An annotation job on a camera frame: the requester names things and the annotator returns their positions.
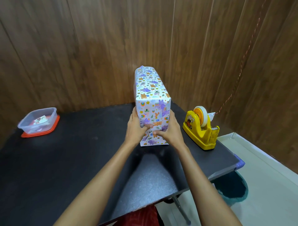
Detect person's right hand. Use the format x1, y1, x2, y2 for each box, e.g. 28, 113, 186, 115
152, 109, 187, 150

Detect person's left hand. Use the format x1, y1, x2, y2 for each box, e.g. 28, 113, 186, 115
124, 106, 154, 147

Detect gift box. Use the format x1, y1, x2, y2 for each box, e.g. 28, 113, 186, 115
134, 66, 172, 147

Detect person's right forearm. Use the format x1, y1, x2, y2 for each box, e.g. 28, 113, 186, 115
175, 143, 243, 226

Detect person's left forearm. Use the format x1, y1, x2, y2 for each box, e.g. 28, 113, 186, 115
53, 139, 140, 226

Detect yellow tape dispenser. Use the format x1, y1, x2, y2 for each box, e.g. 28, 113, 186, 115
183, 110, 220, 150

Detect clear tape roll orange core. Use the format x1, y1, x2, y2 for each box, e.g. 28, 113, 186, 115
193, 106, 208, 128

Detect metal table leg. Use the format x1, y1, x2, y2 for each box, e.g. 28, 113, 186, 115
172, 196, 192, 225

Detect person's red patterned clothing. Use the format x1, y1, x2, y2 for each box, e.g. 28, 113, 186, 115
116, 204, 161, 226

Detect purple table corner guard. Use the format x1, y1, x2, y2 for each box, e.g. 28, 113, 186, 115
233, 154, 245, 171

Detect teal waste bin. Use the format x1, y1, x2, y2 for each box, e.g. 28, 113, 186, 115
211, 171, 249, 207

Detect red container lid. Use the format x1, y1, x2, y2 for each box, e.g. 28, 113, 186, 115
21, 115, 60, 138

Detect printed paper stickers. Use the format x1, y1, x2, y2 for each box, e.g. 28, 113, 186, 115
33, 115, 48, 125

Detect clear plastic container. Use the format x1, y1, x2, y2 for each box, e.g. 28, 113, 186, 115
18, 107, 58, 134

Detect red white twisted string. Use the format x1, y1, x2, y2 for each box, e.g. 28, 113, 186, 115
215, 0, 266, 115

